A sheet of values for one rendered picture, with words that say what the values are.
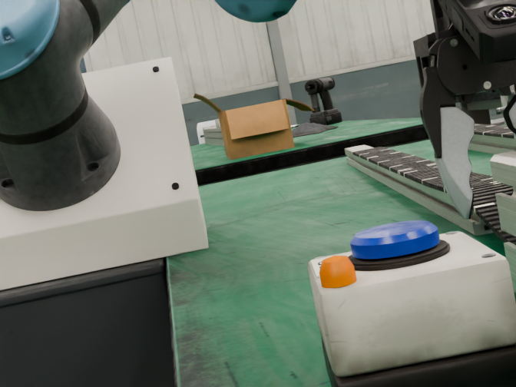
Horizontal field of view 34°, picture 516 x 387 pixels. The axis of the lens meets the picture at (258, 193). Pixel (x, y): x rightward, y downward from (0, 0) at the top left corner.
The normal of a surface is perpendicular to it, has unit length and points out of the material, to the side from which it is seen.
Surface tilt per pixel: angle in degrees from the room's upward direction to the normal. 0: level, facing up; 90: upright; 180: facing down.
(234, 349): 0
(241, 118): 63
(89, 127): 95
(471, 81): 90
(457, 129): 90
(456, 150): 90
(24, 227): 42
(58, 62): 114
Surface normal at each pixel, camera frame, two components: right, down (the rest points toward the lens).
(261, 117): 0.00, -0.37
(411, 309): 0.00, 0.10
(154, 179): -0.09, -0.66
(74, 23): 0.87, 0.04
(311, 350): -0.19, -0.98
